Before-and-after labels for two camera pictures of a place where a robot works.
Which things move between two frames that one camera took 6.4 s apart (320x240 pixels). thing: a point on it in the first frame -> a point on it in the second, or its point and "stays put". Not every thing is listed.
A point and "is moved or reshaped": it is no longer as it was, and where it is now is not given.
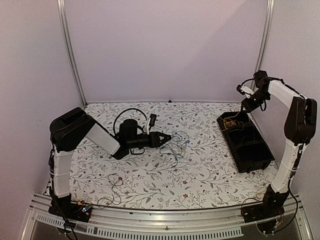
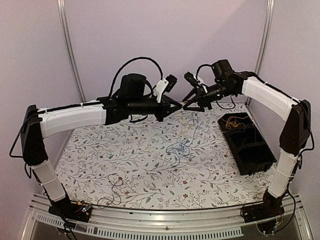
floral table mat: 192,169 stays put
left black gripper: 155,142 -> 166,109
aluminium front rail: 198,224 stays put
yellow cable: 228,121 is moved or reshaped
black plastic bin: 246,145 stays put
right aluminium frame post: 267,26 stays put
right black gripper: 248,106 -> 202,97
